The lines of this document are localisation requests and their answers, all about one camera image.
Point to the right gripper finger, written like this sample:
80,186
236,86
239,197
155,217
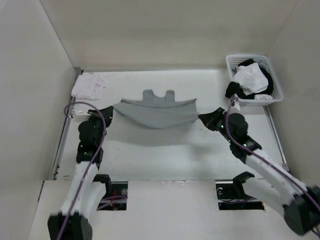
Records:
219,113
209,120

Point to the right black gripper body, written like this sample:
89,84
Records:
221,127

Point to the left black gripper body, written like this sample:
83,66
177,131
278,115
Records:
97,119

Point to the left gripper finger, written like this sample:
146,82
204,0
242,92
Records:
106,113
108,121

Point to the grey tank top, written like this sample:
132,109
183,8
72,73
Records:
155,112

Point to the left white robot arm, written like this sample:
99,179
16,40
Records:
73,221

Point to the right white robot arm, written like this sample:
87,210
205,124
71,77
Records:
296,202

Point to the folded white tank top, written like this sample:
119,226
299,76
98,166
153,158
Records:
89,86

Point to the white garment in basket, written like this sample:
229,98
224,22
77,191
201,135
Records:
251,79

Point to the white plastic laundry basket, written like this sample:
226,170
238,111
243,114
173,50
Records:
232,63

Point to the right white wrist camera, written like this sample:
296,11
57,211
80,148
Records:
235,106

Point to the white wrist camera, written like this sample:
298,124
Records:
79,115
235,106

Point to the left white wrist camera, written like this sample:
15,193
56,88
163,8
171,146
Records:
79,115

